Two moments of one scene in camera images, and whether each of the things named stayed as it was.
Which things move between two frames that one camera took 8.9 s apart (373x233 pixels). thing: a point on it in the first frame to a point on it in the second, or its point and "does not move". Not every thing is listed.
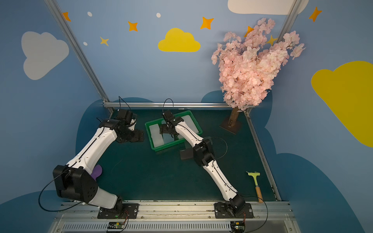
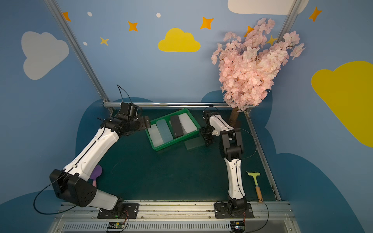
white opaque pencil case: x=188 y=120 does not move
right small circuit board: x=238 y=226 does not move
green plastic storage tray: x=158 y=141 does not move
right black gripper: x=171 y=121 to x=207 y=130
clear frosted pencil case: x=157 y=138 does not move
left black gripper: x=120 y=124 to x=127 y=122
